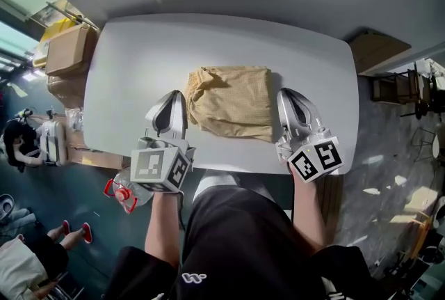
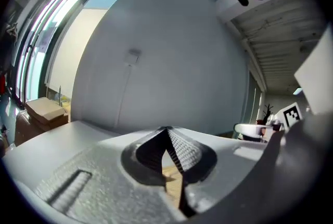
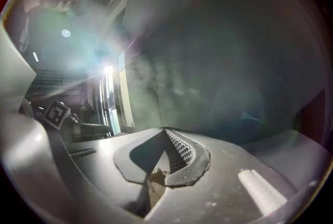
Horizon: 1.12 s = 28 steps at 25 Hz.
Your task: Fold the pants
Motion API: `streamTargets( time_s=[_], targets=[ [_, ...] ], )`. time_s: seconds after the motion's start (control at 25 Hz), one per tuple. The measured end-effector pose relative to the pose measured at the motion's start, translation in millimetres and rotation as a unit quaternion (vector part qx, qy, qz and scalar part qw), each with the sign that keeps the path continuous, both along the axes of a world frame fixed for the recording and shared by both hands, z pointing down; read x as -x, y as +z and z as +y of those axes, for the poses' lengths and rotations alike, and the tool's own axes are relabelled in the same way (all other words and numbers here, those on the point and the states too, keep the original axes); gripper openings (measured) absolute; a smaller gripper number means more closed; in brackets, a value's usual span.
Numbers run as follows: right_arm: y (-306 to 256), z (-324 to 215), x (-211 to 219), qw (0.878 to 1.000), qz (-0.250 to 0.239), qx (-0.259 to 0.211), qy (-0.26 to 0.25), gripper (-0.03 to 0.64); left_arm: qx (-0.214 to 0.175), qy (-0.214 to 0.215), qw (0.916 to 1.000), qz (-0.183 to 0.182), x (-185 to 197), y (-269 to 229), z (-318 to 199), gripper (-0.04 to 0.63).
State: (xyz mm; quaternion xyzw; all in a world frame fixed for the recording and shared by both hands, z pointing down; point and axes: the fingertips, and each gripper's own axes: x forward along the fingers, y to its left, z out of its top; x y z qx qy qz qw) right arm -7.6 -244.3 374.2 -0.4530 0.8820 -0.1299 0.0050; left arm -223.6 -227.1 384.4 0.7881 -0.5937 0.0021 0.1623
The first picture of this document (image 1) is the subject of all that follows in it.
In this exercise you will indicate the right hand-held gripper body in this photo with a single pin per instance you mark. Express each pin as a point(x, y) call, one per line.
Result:
point(313, 159)

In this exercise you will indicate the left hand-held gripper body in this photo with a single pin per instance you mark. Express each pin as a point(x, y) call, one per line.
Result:
point(153, 166)

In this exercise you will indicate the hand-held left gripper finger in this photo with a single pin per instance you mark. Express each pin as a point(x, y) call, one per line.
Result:
point(149, 124)
point(180, 133)

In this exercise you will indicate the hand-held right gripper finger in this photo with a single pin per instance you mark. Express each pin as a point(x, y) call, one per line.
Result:
point(284, 121)
point(316, 121)

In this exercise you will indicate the beige cloth garment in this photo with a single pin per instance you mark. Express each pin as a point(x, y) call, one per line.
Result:
point(233, 103)

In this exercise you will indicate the person's right forearm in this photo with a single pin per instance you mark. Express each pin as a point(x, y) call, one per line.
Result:
point(309, 215)

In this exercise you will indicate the person's left forearm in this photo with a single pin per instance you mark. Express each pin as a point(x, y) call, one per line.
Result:
point(163, 232)

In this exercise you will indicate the brown wooden board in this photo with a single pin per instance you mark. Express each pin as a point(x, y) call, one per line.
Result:
point(377, 51)

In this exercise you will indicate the silver suitcase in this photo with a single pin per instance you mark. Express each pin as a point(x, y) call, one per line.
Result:
point(54, 142)

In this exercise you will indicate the flat brown cardboard box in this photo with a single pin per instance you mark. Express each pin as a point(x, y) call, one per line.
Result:
point(67, 51)

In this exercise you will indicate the person's black shirt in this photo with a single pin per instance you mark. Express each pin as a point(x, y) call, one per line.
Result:
point(243, 250)

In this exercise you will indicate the round white side table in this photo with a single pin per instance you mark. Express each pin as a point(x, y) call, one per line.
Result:
point(437, 147)

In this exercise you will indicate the small wooden stool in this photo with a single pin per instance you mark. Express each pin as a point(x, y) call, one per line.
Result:
point(420, 236)

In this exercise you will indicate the grey slipper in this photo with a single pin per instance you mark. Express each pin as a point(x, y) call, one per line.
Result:
point(6, 203)

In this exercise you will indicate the glass sliding door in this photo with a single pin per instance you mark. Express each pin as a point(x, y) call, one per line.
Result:
point(14, 44)

